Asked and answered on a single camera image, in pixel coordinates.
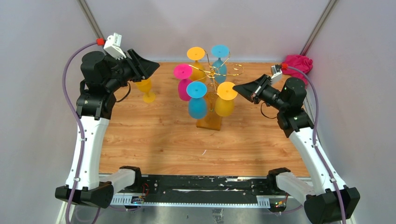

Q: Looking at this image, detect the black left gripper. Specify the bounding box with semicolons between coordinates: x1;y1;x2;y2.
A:
104;49;159;92

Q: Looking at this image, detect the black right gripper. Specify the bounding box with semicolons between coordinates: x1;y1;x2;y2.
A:
233;74;288;112

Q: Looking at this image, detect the yellow wine glass taken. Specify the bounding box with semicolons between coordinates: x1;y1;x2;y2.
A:
135;78;156;103
215;82;238;117

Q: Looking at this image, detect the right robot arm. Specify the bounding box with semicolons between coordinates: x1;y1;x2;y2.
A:
233;75;361;224

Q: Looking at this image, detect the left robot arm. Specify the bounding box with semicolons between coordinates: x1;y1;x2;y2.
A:
55;49;160;208

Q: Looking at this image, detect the blue wine glass rear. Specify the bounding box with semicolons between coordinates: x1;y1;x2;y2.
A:
211;44;230;84

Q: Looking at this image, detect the blue wine glass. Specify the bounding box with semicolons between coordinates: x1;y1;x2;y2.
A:
211;44;230;84
186;81;207;119

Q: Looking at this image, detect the pink wine glass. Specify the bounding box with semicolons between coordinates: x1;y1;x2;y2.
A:
173;63;192;101

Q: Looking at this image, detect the yellow wine glass rear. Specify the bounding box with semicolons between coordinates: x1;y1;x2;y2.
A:
187;47;207;83

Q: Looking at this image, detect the blue wine glass front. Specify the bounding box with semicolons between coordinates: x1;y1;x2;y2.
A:
186;81;207;119

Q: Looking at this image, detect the pink cloth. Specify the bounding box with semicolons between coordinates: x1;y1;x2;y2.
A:
282;55;313;86

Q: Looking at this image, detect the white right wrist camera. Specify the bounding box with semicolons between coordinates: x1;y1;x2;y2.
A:
271;64;283;85

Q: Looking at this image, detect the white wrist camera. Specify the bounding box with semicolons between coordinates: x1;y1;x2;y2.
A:
104;33;127;60
271;64;283;85

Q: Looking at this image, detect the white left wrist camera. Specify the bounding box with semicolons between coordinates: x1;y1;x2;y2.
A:
104;33;127;60

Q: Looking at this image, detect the aluminium front rail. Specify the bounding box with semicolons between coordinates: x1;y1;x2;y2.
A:
56;173;356;224

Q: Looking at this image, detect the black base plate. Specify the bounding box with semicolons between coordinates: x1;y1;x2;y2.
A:
113;175;283;205

